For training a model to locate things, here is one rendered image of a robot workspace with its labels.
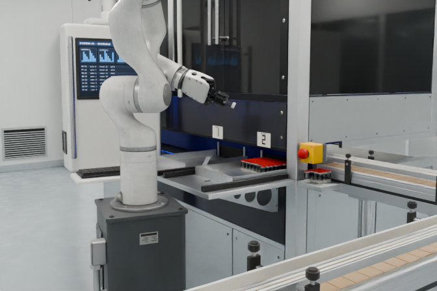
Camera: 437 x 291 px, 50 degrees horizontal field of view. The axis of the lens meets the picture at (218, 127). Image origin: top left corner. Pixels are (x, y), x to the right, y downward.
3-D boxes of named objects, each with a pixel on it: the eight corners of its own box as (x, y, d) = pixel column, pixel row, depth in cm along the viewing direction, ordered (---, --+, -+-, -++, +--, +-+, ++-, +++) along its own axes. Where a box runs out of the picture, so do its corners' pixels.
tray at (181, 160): (216, 155, 239) (216, 149, 238) (247, 163, 218) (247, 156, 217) (157, 162, 219) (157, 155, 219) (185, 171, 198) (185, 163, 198)
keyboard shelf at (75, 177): (150, 167, 260) (150, 163, 259) (168, 177, 235) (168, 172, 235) (67, 175, 239) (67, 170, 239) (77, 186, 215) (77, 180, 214)
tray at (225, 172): (258, 165, 211) (258, 158, 211) (299, 175, 190) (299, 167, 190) (194, 174, 192) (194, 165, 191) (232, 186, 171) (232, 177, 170)
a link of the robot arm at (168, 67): (172, 75, 163) (185, 62, 170) (140, 58, 165) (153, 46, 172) (168, 91, 169) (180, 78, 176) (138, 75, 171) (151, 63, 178)
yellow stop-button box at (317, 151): (312, 159, 181) (312, 141, 181) (326, 162, 176) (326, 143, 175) (298, 161, 177) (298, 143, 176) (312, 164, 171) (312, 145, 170)
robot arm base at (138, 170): (115, 215, 141) (114, 154, 139) (105, 200, 159) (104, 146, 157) (175, 208, 148) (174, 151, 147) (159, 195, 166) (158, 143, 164)
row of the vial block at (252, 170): (243, 169, 201) (243, 159, 201) (270, 177, 187) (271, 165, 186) (239, 170, 200) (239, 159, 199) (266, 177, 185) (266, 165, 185)
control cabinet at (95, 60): (151, 159, 274) (149, 25, 266) (162, 164, 257) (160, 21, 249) (62, 166, 251) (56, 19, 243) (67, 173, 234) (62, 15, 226)
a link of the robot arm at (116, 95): (147, 152, 144) (146, 75, 142) (94, 150, 149) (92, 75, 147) (162, 147, 156) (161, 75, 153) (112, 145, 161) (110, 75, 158)
